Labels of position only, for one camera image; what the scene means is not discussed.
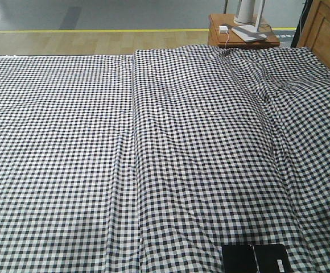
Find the black smartphone pink frame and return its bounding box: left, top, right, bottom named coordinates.
left=222, top=244, right=293, bottom=273

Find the black white checkered bedsheet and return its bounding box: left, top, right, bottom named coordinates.
left=0, top=45, right=330, bottom=272

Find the wooden nightstand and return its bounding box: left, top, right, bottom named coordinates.
left=208, top=14, right=280, bottom=49

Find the small white charger box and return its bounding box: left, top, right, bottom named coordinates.
left=219, top=26, right=229, bottom=34

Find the wooden headboard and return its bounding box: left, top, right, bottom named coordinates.
left=297, top=0, right=330, bottom=69

